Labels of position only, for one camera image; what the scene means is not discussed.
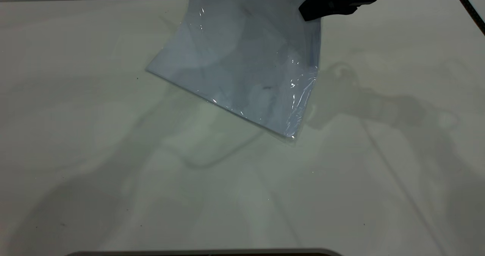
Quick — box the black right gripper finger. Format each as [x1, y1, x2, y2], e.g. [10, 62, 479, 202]
[299, 0, 342, 22]
[324, 6, 359, 17]

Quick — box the clear zip bag green zipper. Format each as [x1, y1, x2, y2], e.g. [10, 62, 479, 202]
[146, 0, 322, 143]

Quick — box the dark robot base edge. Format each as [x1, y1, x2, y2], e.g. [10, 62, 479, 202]
[64, 248, 343, 256]

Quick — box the black braided cable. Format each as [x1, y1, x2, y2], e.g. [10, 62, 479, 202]
[450, 0, 485, 36]

